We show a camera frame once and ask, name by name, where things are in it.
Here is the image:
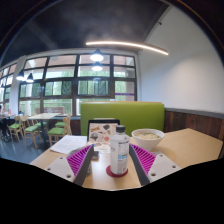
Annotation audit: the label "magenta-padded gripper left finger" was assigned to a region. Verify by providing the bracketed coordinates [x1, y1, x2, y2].
[43, 143, 96, 187]

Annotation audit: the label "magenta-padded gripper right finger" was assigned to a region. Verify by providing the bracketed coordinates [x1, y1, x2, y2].
[128, 143, 183, 187]

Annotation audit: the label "clear plastic drink bottle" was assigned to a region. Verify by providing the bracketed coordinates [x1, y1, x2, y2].
[109, 124, 131, 176]

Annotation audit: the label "white printed paper sheet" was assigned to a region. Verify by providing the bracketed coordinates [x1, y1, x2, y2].
[49, 134, 88, 155]

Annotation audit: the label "white ceramic bowl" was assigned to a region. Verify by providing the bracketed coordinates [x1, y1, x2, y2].
[131, 128, 166, 152]

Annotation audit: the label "wooden chairs with green seats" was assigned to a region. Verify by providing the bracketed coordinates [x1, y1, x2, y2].
[6, 113, 73, 148]

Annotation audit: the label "flat round red coaster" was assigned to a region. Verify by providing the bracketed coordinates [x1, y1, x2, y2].
[105, 164, 129, 179]

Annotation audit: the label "light wooden dining table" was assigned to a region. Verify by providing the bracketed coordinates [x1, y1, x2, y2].
[28, 112, 61, 149]

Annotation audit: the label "black sticker-covered laptop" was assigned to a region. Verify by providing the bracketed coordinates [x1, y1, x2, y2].
[86, 118, 121, 148]

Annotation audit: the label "green upholstered booth bench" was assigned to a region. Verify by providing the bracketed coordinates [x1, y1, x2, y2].
[79, 101, 166, 137]

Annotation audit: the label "person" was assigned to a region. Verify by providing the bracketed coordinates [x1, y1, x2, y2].
[0, 104, 11, 143]

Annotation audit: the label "hanging pendant ceiling lamps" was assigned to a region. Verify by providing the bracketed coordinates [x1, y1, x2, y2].
[15, 48, 105, 84]

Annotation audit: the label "curved linear ceiling light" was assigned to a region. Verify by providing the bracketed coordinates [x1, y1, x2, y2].
[85, 40, 170, 56]

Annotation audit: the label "large dark-framed window wall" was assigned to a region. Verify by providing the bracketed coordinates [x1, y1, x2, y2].
[0, 54, 138, 118]

